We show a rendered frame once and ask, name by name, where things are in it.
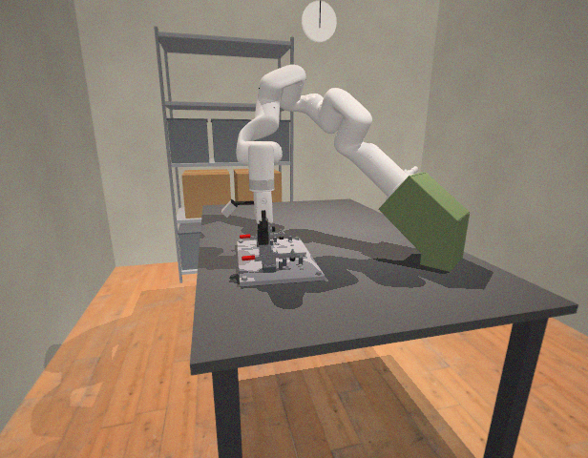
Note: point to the toggle clamp with red handle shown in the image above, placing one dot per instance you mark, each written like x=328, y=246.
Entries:
x=269, y=260
x=281, y=234

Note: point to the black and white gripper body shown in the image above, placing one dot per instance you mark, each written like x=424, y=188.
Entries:
x=263, y=201

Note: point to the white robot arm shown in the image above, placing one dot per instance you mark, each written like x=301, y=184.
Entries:
x=336, y=111

